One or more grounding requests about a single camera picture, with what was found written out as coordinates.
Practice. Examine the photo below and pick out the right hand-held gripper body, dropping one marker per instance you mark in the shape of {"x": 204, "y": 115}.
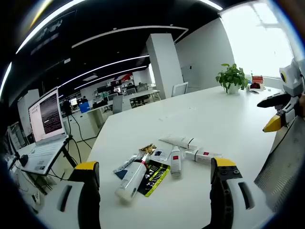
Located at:
{"x": 293, "y": 78}

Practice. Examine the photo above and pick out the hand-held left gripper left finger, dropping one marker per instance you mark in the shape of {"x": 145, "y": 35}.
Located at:
{"x": 91, "y": 190}

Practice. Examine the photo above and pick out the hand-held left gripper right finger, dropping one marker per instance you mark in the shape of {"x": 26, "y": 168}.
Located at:
{"x": 221, "y": 190}

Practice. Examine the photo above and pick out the blue grey skincare sachet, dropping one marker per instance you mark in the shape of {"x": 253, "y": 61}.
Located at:
{"x": 120, "y": 170}

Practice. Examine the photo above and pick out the large white skincare bottle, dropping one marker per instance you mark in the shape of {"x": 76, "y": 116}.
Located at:
{"x": 131, "y": 181}

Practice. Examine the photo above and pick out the black green skincare sachet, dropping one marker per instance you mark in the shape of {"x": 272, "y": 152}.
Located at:
{"x": 155, "y": 179}

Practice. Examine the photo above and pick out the white skincare tube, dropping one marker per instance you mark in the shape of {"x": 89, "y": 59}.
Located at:
{"x": 177, "y": 141}

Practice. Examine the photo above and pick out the gold skincare sachet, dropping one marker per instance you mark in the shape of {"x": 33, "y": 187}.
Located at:
{"x": 149, "y": 149}

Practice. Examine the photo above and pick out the clear blue skincare sachet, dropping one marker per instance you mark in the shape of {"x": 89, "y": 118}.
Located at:
{"x": 160, "y": 153}

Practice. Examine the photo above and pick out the blue storage bin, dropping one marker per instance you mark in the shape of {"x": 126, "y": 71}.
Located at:
{"x": 85, "y": 107}

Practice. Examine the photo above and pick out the person's right hand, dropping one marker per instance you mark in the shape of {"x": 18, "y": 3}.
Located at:
{"x": 302, "y": 105}

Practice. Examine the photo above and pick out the red box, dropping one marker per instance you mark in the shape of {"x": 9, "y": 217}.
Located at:
{"x": 257, "y": 81}

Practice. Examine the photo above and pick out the black laptop stand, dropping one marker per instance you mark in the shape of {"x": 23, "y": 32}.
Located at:
{"x": 68, "y": 155}

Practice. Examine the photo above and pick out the green potted plant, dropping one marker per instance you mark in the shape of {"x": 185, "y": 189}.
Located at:
{"x": 231, "y": 77}

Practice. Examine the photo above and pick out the black computer mouse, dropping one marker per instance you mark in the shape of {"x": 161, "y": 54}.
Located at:
{"x": 23, "y": 158}

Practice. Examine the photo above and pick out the white laptop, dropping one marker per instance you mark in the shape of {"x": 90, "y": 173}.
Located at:
{"x": 47, "y": 114}

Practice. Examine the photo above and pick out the grey swivel chair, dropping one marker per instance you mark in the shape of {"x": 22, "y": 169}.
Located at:
{"x": 118, "y": 103}

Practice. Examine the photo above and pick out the white square pillar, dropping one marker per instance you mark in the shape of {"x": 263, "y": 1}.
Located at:
{"x": 162, "y": 64}

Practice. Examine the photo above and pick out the white frame chair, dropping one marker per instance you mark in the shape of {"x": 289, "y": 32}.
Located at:
{"x": 179, "y": 89}

